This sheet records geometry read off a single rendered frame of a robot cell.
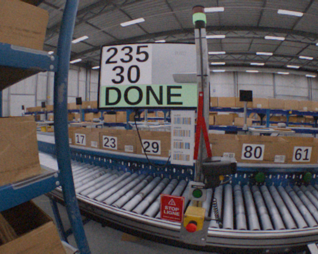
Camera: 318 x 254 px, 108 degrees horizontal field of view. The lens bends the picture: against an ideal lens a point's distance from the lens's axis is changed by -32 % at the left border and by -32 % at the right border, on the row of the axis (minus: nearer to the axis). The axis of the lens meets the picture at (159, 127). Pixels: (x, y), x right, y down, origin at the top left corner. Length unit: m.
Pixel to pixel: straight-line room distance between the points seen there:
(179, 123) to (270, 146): 0.81
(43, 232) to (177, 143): 0.50
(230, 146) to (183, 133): 0.66
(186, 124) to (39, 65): 0.48
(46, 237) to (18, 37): 0.36
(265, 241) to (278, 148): 0.69
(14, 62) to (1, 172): 0.17
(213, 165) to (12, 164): 0.52
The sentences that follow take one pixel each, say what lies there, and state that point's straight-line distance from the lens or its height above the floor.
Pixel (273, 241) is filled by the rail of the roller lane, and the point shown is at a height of 0.71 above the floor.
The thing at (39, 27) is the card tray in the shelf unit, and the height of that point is 1.40.
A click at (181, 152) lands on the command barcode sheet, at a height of 1.09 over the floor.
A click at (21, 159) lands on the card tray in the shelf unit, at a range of 0.32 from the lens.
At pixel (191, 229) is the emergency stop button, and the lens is 0.63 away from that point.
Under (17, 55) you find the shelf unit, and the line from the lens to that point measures 0.28.
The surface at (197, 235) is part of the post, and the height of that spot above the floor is 0.73.
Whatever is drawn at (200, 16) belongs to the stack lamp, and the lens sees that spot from 0.68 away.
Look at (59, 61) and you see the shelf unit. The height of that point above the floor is 1.33.
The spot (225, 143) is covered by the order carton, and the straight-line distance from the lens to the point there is 1.20.
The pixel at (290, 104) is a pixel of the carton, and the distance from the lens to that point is 6.21.
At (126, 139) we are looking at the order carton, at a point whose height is 1.01.
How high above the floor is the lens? 1.24
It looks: 6 degrees down
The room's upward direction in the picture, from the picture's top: straight up
